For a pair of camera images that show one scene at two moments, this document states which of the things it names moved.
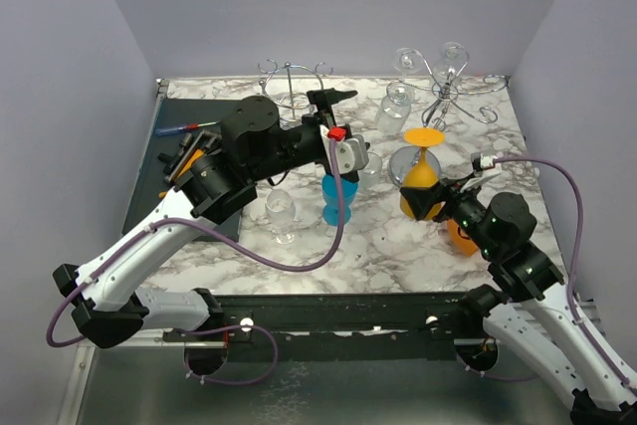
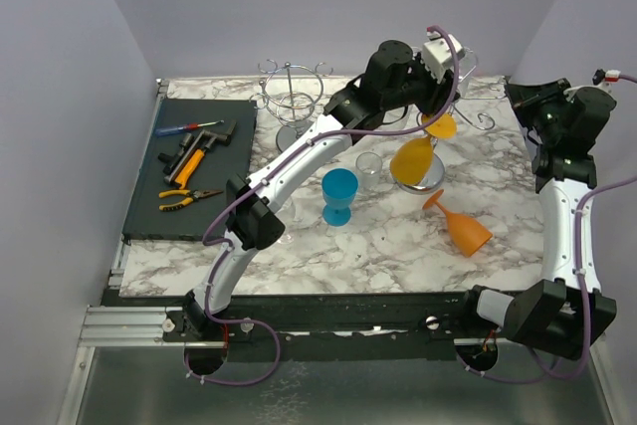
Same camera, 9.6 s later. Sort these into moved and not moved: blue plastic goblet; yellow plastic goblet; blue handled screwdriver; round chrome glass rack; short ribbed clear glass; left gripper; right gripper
Moved: left gripper; yellow plastic goblet; right gripper
Not moved: short ribbed clear glass; blue handled screwdriver; blue plastic goblet; round chrome glass rack
